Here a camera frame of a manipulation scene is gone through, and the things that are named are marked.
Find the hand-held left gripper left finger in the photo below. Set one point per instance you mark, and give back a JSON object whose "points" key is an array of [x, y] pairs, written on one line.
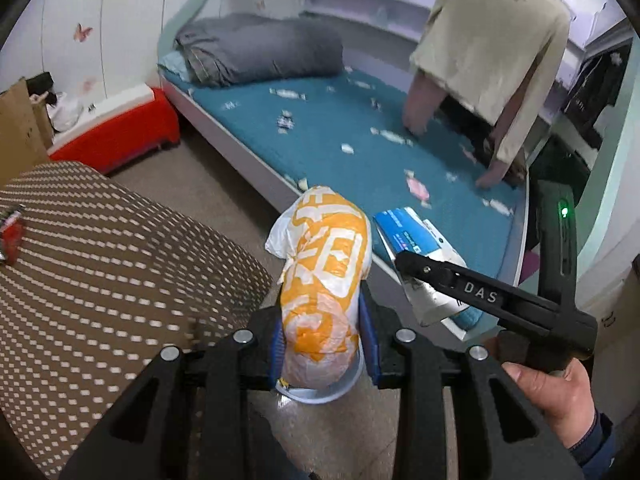
{"points": [[278, 350]]}

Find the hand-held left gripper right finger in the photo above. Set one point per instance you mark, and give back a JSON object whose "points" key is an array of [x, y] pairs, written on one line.
{"points": [[370, 345]]}

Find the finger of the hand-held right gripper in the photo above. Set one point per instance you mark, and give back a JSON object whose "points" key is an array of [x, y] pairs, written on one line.
{"points": [[420, 266]]}

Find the blue white package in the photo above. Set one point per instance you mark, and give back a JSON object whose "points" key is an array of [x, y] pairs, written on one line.
{"points": [[405, 230]]}

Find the white round bin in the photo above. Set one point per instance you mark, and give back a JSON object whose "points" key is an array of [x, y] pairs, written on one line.
{"points": [[320, 396]]}

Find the orange white plastic bag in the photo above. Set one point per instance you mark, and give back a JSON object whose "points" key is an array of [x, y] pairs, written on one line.
{"points": [[320, 280]]}

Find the person's right forearm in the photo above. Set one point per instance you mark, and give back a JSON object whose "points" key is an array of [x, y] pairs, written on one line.
{"points": [[595, 440]]}

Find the person's right hand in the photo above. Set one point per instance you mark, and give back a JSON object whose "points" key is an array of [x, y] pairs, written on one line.
{"points": [[565, 400]]}

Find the black pants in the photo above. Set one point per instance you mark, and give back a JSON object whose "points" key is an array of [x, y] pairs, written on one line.
{"points": [[470, 125]]}

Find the brown polka dot tablecloth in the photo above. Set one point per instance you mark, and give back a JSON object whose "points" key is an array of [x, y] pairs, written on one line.
{"points": [[125, 285]]}

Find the teal candy print bedsheet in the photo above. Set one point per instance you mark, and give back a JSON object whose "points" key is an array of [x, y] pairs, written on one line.
{"points": [[325, 125]]}

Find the black patterned garment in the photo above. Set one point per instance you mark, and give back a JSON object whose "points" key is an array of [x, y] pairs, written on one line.
{"points": [[595, 90]]}

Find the person in beige shirt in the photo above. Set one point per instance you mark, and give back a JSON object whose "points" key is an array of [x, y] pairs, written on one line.
{"points": [[490, 35]]}

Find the red storage bench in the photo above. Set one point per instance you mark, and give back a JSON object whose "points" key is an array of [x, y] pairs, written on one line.
{"points": [[125, 135]]}

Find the grey duvet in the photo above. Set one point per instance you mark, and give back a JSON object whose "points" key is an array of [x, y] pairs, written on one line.
{"points": [[260, 50]]}

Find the red snack bag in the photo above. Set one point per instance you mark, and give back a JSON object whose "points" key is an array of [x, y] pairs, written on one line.
{"points": [[12, 237]]}

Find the blue plaid pillow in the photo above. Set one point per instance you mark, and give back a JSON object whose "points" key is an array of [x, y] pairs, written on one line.
{"points": [[172, 62]]}

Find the pale pink butterfly sticker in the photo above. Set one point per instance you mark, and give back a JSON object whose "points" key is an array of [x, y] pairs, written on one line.
{"points": [[90, 83]]}

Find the small cardboard box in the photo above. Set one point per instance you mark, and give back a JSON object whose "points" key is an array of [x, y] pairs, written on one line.
{"points": [[44, 120]]}

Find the large cardboard box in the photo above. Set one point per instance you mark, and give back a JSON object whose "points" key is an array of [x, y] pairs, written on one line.
{"points": [[15, 130]]}

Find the white wardrobe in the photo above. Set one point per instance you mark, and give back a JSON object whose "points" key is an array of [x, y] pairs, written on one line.
{"points": [[125, 20]]}

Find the light green bunk bed frame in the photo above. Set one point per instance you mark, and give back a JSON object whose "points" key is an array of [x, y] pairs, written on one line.
{"points": [[225, 150]]}

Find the lilac wall shelf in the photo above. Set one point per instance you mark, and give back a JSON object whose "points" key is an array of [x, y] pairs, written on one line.
{"points": [[350, 10]]}

